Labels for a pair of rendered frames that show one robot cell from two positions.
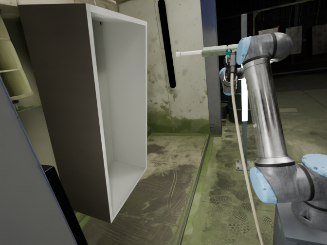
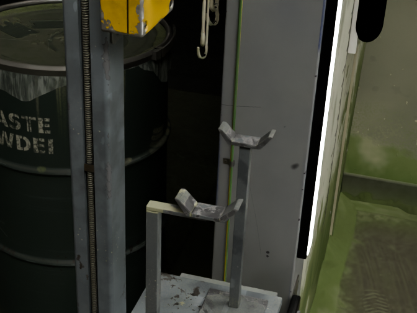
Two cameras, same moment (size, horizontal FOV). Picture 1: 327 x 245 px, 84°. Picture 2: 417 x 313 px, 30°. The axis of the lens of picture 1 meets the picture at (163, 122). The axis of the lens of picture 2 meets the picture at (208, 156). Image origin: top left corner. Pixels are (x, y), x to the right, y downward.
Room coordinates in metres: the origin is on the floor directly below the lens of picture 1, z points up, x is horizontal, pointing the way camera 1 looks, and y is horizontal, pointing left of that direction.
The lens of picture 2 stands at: (-0.18, -1.11, 1.60)
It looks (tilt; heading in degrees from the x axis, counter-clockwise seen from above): 28 degrees down; 81
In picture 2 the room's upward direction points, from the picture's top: 3 degrees clockwise
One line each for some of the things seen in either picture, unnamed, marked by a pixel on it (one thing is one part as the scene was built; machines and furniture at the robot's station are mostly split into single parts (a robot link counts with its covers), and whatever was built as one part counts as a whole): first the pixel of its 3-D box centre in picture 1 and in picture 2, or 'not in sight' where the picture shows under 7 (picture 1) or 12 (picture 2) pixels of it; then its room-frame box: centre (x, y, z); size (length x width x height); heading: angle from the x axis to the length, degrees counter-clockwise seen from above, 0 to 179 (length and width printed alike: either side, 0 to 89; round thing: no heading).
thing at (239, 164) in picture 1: (244, 165); not in sight; (1.84, -0.89, 0.01); 0.20 x 0.20 x 0.01; 66
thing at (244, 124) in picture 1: (244, 101); not in sight; (1.84, -0.89, 0.82); 0.05 x 0.05 x 1.64; 66
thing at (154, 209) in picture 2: not in sight; (208, 258); (-0.03, -0.22, 0.95); 0.26 x 0.15 x 0.32; 66
